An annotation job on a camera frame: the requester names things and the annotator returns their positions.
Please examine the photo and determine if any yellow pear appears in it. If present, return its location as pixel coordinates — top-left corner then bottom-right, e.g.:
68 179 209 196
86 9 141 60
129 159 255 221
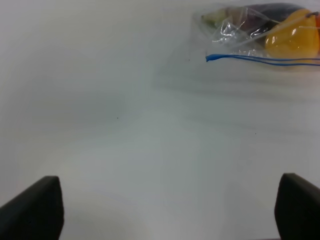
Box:
264 8 320 59

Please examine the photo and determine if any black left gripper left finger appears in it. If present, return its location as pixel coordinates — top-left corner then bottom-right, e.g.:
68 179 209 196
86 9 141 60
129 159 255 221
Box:
0 176 64 240

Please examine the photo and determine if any clear zip bag blue seal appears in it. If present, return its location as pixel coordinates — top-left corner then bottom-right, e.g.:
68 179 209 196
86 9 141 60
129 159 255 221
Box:
192 0 320 69

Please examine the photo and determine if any dark purple eggplant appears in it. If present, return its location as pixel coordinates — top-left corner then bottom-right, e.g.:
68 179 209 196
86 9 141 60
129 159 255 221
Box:
239 2 304 38

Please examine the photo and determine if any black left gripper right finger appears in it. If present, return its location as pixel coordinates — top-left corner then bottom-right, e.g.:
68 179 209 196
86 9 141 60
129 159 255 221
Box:
274 173 320 240

